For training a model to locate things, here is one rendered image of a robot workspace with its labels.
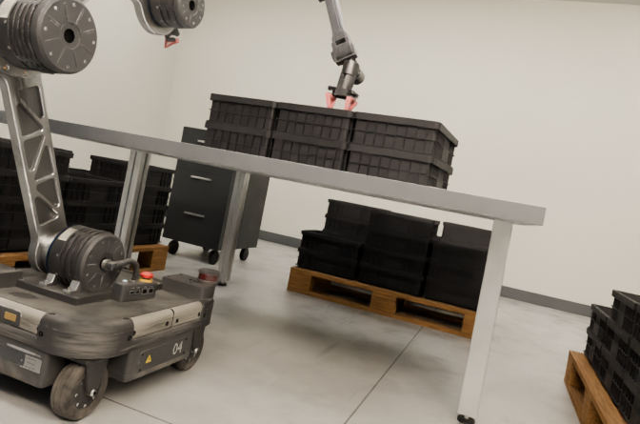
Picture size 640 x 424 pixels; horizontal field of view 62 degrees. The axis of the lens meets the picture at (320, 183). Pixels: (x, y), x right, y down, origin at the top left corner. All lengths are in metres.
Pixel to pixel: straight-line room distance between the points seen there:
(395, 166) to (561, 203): 3.60
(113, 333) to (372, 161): 0.95
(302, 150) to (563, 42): 3.94
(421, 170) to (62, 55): 1.07
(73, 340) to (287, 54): 4.90
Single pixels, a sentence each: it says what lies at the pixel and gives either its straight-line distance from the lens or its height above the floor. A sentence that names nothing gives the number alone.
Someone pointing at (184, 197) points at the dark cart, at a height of 0.41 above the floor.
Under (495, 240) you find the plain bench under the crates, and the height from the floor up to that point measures 0.59.
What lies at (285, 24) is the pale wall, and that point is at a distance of 6.08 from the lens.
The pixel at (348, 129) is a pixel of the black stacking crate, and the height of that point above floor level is 0.87.
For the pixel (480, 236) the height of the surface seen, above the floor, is 0.55.
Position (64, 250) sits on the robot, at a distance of 1.57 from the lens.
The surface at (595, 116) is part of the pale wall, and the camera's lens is 5.38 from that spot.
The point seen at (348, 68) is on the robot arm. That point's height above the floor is 1.09.
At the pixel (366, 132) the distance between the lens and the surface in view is 1.82.
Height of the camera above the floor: 0.65
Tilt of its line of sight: 1 degrees up
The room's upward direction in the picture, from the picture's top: 11 degrees clockwise
